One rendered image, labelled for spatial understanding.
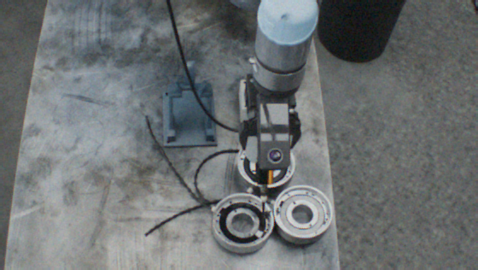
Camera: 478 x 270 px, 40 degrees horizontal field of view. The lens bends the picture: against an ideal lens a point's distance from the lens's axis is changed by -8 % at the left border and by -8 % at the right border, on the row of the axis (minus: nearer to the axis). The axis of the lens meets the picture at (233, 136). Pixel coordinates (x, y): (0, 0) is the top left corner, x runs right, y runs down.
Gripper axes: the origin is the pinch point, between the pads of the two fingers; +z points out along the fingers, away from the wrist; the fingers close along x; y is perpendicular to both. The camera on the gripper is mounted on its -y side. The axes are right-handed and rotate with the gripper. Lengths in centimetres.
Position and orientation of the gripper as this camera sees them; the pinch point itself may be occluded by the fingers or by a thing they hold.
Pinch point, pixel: (265, 161)
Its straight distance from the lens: 117.7
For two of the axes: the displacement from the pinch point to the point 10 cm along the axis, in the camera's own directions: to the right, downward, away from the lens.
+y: -0.8, -8.3, 5.6
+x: -9.9, 0.3, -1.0
